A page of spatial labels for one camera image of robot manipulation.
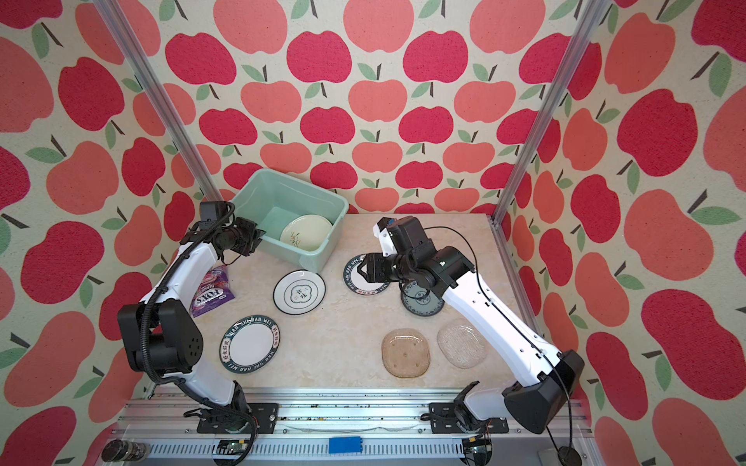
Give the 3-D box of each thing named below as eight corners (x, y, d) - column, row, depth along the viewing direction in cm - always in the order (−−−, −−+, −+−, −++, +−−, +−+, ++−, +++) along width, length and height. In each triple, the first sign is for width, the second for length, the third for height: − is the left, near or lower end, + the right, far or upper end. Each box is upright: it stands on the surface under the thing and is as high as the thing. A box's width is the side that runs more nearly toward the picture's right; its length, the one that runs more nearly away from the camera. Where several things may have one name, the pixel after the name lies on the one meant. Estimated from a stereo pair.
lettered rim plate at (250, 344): (214, 373, 84) (210, 371, 82) (232, 317, 95) (230, 315, 93) (272, 373, 84) (270, 371, 82) (284, 318, 95) (283, 315, 93)
